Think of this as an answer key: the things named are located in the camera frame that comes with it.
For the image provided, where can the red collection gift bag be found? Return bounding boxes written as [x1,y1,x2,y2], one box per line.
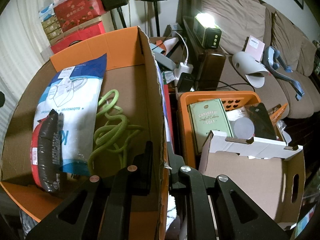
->
[51,21,105,54]

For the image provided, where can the pink booklet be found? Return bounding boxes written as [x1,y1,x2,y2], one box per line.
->
[245,35,265,62]

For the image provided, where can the red black snack packet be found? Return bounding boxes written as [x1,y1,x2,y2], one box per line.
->
[30,109,62,193]

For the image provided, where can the brown sofa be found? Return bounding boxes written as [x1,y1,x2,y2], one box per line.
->
[181,0,319,119]

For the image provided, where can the orange cardboard box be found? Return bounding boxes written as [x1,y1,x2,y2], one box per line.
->
[1,27,168,239]

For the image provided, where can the white brown cardboard box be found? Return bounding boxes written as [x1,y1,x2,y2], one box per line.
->
[199,131,305,229]

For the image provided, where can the translucent round lid container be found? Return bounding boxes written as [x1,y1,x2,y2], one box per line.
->
[232,117,255,139]

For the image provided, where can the red gift bag upper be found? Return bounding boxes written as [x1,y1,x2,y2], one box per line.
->
[54,0,106,32]

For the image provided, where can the blue white plastic package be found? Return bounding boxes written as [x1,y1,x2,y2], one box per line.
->
[157,66,174,147]

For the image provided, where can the black flat case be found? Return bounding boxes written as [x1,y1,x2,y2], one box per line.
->
[245,102,276,140]

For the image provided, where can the white KN95 mask bag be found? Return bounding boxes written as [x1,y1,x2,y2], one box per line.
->
[33,54,107,176]

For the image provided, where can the green braided cable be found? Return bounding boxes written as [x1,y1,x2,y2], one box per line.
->
[87,89,146,176]

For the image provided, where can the blue grey phone holder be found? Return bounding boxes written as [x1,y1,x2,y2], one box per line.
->
[262,46,305,101]

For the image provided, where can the glowing portable lamp speaker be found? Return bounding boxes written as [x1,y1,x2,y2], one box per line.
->
[193,12,222,49]

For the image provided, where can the white curved neck massager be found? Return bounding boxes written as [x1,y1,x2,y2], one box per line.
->
[232,51,269,88]

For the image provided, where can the stacked gold boxes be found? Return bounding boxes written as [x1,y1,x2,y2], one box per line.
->
[41,15,62,41]

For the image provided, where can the blue white tissue pack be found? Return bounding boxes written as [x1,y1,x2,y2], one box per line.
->
[39,3,55,22]

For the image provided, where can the black power adapter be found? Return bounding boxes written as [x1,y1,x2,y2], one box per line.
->
[176,73,195,93]

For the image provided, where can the dark wooden side cabinet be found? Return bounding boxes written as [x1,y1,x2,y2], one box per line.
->
[183,16,226,91]

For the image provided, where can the white power adapter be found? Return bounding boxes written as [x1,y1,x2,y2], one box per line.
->
[174,62,193,80]

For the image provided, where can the green tissue box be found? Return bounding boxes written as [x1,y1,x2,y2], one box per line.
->
[188,99,234,154]

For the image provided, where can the orange plastic basket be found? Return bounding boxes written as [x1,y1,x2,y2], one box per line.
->
[177,90,289,169]

